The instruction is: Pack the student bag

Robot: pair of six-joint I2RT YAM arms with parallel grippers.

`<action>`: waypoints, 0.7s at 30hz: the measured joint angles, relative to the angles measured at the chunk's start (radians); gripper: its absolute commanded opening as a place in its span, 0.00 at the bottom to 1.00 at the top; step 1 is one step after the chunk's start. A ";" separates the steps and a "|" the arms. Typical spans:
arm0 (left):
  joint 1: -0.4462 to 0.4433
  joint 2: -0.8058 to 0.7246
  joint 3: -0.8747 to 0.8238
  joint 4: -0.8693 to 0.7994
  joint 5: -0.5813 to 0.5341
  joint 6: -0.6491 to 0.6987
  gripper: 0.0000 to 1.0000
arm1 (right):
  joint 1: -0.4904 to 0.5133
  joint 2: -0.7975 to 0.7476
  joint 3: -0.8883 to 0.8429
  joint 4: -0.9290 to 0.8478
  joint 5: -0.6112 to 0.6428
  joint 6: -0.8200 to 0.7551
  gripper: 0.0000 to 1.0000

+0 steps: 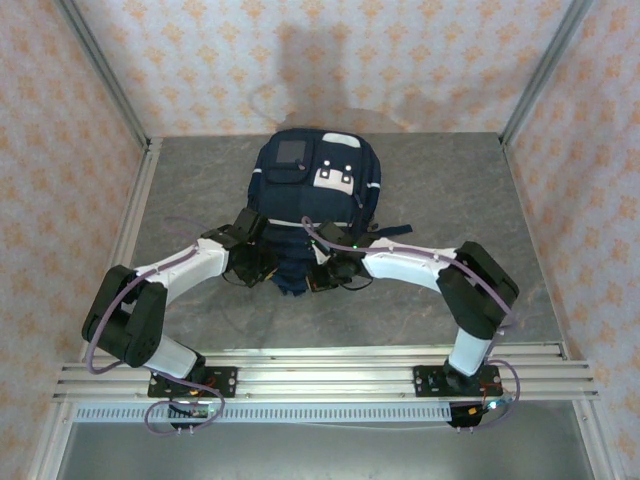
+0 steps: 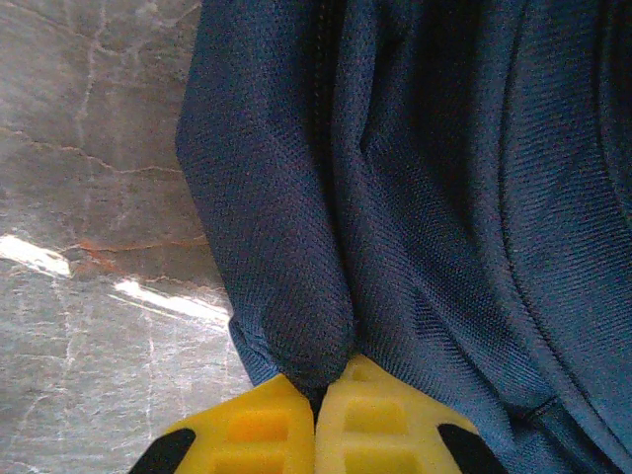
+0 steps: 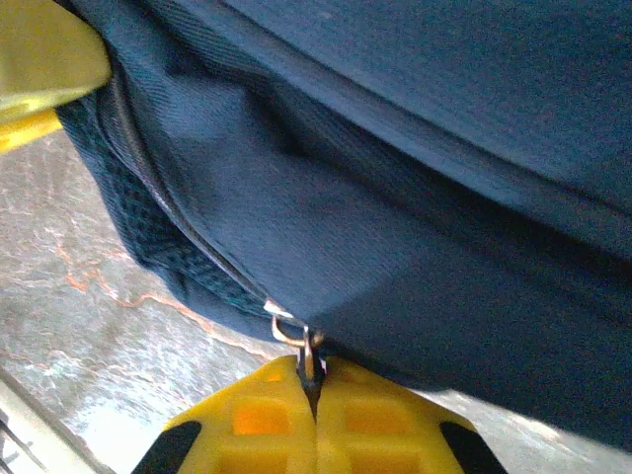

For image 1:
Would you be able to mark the navy blue backpack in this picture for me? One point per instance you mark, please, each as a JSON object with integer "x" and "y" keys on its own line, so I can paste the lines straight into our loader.
{"x": 310, "y": 205}

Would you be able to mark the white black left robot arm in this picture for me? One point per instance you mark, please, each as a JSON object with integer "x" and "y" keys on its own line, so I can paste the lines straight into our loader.
{"x": 200, "y": 262}

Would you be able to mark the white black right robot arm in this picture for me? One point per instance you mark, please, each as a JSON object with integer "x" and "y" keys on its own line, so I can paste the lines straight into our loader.
{"x": 400, "y": 265}

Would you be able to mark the grey metal sheet panel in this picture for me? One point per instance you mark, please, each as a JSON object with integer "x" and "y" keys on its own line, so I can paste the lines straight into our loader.
{"x": 320, "y": 452}

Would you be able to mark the small circuit board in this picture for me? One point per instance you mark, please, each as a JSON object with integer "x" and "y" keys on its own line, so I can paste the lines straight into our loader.
{"x": 475, "y": 412}
{"x": 195, "y": 412}

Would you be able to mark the aluminium frame rail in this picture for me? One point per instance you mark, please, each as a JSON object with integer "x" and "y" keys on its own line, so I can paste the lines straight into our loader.
{"x": 325, "y": 380}

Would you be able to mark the aluminium side rail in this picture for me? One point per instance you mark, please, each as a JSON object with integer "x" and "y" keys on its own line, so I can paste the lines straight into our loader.
{"x": 132, "y": 215}

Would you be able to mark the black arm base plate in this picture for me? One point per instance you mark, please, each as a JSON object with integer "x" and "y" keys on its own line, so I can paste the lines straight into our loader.
{"x": 227, "y": 382}
{"x": 425, "y": 382}

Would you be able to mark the aluminium corner post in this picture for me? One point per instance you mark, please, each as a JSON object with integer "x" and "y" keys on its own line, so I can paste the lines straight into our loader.
{"x": 545, "y": 75}
{"x": 105, "y": 75}

